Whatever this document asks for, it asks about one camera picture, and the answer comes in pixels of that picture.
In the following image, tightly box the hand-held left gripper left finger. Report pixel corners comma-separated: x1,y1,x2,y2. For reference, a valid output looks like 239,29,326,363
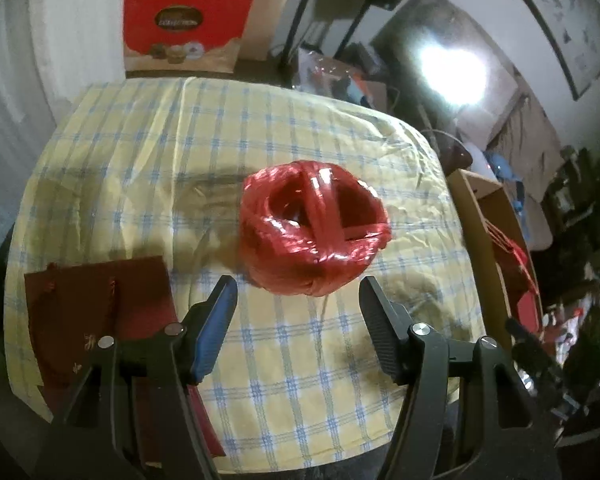
35,275,240,480

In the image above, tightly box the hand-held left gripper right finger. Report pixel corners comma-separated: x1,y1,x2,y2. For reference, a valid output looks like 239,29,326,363
358,276,563,480

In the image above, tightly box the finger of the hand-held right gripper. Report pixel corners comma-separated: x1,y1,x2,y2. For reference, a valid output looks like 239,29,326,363
504,316,562,377

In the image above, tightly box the red paper gift bag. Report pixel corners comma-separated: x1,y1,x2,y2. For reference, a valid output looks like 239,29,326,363
24,256,227,463

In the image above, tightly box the large cardboard box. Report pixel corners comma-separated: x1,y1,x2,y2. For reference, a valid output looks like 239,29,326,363
447,167,544,342

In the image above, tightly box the yellow checked tablecloth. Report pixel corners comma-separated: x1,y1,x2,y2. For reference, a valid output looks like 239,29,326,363
5,76,487,477

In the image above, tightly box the cluttered side table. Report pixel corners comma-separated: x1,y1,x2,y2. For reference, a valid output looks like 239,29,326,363
294,44,397,112

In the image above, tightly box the bright lamp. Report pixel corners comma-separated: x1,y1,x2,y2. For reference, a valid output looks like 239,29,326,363
414,41,492,112

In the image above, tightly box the brown cardboard carton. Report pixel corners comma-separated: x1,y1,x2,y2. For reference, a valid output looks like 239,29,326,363
250,0,294,62

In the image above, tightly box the red cookie box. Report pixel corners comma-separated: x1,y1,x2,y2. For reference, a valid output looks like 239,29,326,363
124,0,256,75

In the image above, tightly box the white curtain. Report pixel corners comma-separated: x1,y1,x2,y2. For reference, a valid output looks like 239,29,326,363
0,0,131,163

